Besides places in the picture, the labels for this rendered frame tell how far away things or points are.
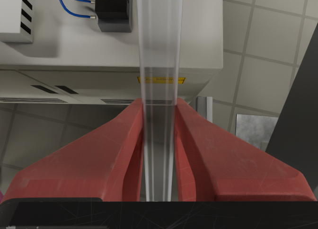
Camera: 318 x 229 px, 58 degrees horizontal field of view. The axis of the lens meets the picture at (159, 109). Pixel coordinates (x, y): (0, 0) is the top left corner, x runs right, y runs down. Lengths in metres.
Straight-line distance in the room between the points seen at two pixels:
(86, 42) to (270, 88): 0.83
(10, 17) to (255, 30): 0.92
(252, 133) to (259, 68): 0.25
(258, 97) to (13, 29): 0.89
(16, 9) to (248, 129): 0.87
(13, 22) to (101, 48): 0.13
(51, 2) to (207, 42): 0.27
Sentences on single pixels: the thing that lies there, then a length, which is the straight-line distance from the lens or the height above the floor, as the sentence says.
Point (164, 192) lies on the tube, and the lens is 0.16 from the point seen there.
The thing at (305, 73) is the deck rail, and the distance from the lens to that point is 0.19.
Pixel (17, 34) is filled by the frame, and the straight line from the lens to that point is 0.49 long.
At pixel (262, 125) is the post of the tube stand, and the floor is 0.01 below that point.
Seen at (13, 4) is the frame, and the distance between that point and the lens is 0.50.
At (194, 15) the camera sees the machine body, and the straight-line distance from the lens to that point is 0.50.
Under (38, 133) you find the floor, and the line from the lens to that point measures 1.16.
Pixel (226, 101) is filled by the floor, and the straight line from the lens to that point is 1.12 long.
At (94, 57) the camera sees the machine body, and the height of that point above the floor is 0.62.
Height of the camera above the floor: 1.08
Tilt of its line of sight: 85 degrees down
